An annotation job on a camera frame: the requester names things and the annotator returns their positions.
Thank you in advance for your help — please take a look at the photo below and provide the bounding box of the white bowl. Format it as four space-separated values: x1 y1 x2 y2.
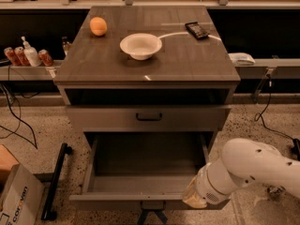
120 33 162 61

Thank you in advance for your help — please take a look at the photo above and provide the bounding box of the white folded cloth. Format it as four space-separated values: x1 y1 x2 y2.
229 52 255 66

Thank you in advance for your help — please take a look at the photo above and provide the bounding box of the small glass bottle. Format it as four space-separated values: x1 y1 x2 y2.
62 37 70 54

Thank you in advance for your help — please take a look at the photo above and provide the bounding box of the orange fruit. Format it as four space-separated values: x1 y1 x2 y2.
90 17 107 37

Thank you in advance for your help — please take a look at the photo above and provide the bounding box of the black floor cable left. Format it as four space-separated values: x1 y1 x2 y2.
0 82 39 150

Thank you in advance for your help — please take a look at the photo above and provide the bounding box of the white pump bottle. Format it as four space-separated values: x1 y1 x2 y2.
22 37 41 67

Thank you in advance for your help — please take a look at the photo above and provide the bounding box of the black floor cable right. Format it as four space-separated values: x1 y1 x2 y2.
253 73 300 143

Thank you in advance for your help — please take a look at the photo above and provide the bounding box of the red soda can left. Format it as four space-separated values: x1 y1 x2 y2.
4 47 21 66

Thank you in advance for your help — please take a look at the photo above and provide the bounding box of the cardboard box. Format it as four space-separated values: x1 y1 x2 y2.
0 144 44 225

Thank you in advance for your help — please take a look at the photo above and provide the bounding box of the black metal bar stand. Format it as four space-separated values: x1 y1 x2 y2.
41 142 73 220

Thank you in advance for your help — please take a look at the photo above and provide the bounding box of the red soda can middle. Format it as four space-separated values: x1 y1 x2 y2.
14 47 30 66

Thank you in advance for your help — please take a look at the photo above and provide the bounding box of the middle drawer with black handle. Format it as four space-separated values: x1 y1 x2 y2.
67 105 231 132

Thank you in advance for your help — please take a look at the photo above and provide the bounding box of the clear plastic bottle on floor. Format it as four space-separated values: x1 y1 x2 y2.
267 186 285 200

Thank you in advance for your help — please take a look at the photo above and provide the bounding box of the red soda can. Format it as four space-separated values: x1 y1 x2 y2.
4 47 21 66
14 47 30 66
38 50 53 67

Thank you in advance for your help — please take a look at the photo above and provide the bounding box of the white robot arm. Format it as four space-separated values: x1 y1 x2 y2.
182 138 300 209

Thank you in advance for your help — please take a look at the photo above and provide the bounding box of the red soda can right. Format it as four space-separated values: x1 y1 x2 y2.
38 50 53 67

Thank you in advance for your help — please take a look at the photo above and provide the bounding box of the black floor cable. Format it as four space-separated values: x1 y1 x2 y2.
0 82 39 150
253 73 300 143

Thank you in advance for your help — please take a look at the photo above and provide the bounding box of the grey drawer cabinet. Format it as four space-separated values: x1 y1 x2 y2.
52 5 241 136

